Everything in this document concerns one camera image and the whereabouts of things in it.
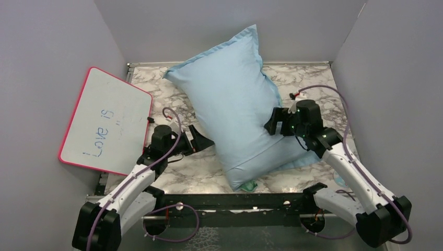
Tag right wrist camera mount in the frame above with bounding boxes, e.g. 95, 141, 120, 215
289, 92, 310, 107

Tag green patterned cloth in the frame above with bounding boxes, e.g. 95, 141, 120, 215
239, 180, 258, 192

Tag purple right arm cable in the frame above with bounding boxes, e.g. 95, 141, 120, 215
294, 85, 413, 245

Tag pink framed whiteboard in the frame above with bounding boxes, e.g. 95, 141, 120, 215
59, 67, 153, 175

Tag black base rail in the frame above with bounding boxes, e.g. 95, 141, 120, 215
143, 193, 328, 232

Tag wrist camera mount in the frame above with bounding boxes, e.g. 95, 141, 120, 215
289, 92, 310, 107
167, 116, 183, 134

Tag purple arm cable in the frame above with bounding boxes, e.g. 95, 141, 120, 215
85, 107, 183, 251
294, 85, 413, 245

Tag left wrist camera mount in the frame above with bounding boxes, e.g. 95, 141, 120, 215
167, 116, 183, 134

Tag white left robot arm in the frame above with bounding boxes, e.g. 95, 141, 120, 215
72, 125, 214, 250

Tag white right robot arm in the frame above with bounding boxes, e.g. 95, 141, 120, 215
264, 99, 412, 248

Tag light blue pillowcase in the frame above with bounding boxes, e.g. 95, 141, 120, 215
164, 25, 319, 191

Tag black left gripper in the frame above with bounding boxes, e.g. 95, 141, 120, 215
165, 124, 214, 158

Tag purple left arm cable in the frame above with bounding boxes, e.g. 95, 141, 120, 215
85, 107, 183, 251

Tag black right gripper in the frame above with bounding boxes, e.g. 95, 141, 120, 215
264, 107, 308, 139

